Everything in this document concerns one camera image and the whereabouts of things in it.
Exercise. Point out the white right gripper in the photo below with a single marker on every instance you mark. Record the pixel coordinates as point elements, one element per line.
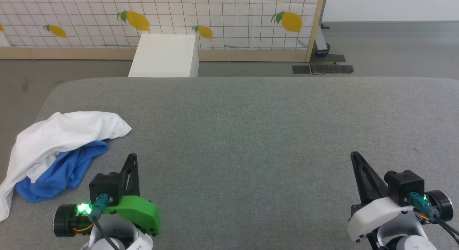
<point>373,214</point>

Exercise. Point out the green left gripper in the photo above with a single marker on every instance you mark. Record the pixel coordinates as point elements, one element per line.
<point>140,212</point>

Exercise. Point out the white and blue shirt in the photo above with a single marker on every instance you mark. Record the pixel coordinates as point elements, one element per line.
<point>53,142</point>

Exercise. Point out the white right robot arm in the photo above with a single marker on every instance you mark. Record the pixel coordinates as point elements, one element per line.
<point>401,232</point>

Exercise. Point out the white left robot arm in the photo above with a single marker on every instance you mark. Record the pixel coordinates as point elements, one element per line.
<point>111,235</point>

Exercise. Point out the brown black floor plate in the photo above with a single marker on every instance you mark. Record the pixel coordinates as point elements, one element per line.
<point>331,68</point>

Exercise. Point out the grey fabric sofa seat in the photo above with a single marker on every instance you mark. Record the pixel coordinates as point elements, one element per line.
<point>251,142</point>

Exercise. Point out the long black floor patch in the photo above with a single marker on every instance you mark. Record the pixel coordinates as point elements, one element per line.
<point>333,58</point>

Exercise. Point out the small black floor patch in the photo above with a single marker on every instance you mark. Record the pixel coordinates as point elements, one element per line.
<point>301,69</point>

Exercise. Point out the white rectangular box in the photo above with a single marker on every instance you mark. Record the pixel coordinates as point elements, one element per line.
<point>163,56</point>

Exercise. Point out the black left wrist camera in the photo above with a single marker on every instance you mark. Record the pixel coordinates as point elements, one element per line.
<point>105,185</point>

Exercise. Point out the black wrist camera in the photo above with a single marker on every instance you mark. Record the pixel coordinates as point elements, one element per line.
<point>405,185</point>
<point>105,185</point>

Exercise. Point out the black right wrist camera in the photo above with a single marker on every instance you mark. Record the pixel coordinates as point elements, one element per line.
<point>405,185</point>

